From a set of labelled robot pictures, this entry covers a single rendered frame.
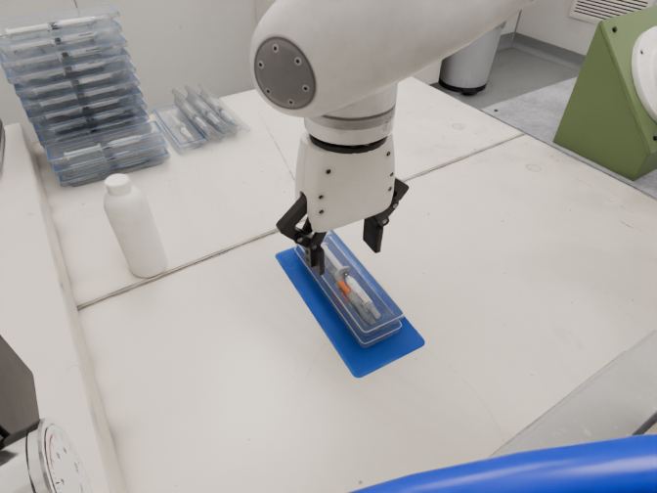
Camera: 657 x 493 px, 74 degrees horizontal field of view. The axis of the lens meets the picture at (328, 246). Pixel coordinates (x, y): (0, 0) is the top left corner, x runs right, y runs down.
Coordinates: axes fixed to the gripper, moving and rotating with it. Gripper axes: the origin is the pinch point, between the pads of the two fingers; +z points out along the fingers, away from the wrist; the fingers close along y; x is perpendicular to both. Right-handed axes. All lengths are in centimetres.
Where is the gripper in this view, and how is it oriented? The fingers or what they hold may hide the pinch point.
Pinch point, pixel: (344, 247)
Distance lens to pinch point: 51.9
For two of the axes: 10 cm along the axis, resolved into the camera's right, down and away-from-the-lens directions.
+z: 0.0, 7.4, 6.8
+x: 4.8, 5.9, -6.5
